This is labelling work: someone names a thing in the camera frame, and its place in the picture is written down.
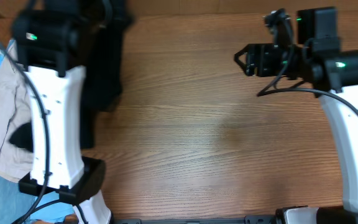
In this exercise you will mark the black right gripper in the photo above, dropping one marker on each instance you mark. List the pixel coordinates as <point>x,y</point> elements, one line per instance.
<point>254,50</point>

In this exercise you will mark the black shorts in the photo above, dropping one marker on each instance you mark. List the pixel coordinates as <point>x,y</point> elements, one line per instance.
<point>101,71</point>

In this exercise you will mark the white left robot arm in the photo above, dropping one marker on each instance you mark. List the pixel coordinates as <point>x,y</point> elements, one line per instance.
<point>58,165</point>

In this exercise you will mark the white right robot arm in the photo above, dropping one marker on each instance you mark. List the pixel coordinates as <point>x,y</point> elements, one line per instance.
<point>312,54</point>

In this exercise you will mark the beige khaki shorts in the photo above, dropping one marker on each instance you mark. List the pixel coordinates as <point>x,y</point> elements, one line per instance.
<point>15,162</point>

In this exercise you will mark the blue denim jeans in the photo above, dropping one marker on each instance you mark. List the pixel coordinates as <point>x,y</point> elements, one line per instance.
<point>13,203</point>

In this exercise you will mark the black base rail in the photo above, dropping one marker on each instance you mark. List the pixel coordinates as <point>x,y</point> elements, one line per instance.
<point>248,219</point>

